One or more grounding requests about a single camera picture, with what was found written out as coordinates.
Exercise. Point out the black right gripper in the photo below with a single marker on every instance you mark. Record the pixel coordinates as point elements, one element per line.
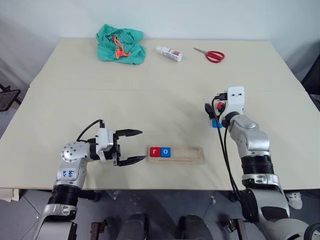
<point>221,97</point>

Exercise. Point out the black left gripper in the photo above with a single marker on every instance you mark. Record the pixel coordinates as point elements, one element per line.
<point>117,151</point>

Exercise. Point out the blue letter t block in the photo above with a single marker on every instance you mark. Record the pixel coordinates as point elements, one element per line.
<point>215,124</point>

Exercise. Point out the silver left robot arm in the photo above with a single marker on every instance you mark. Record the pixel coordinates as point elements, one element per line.
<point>72,155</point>

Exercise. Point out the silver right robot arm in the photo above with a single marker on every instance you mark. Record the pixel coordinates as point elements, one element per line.
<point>255,140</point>

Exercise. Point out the red letter r block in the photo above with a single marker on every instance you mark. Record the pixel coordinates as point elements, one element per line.
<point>155,151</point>

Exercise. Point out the blue letter o block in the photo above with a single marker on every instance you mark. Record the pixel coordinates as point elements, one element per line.
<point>165,152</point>

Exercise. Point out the wooden letter tray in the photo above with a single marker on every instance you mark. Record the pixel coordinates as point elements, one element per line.
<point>185,160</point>

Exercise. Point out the white spray bottle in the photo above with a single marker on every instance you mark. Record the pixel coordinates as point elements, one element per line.
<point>171,53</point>

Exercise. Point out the black background equipment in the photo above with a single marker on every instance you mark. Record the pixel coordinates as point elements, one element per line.
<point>312,80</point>

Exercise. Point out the white shoe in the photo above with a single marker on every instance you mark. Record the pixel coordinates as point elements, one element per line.
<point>295,200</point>

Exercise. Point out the beige side panel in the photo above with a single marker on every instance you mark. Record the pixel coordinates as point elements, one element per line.
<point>8,194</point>

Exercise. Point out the black mesh stand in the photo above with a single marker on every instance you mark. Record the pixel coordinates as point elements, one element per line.
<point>7,98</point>

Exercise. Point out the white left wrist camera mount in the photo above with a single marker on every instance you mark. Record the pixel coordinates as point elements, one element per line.
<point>103,137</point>

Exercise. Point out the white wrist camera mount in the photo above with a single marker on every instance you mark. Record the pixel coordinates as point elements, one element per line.
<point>236,100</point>
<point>103,137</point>

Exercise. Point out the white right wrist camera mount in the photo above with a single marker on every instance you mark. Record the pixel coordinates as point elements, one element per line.
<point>236,100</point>

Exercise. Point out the black table frame foot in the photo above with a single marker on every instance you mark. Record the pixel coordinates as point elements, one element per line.
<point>90,195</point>

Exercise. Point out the rusty metal bracket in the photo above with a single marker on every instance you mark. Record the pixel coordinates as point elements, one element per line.
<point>97,231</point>
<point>237,230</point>

